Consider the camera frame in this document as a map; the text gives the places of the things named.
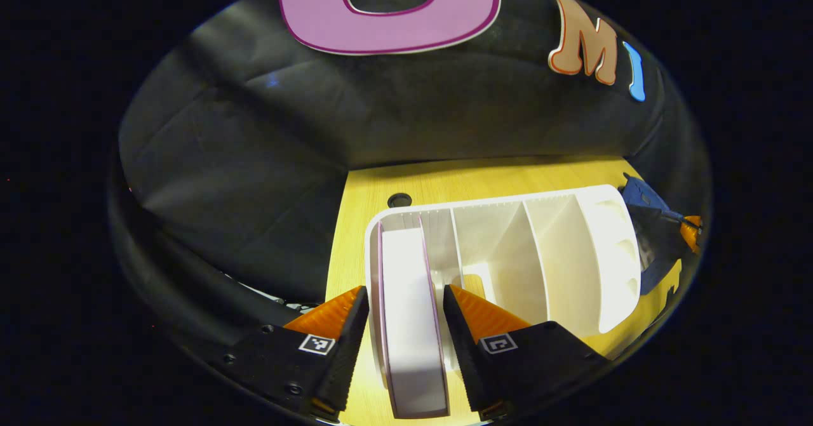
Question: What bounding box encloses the blue schoolbag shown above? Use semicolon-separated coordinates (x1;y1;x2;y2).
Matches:
619;172;685;296

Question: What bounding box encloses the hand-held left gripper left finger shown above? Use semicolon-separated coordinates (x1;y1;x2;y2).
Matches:
222;285;370;422

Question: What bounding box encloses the pink cover book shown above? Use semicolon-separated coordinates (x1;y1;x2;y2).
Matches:
377;216;451;420

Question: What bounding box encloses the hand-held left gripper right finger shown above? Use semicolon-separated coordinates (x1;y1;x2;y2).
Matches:
442;283;608;422

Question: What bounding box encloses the white plastic bookshelf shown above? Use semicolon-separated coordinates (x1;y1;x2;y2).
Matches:
364;184;642;390

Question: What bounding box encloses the black backdrop cloth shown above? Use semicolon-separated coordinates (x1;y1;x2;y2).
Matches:
109;0;711;350

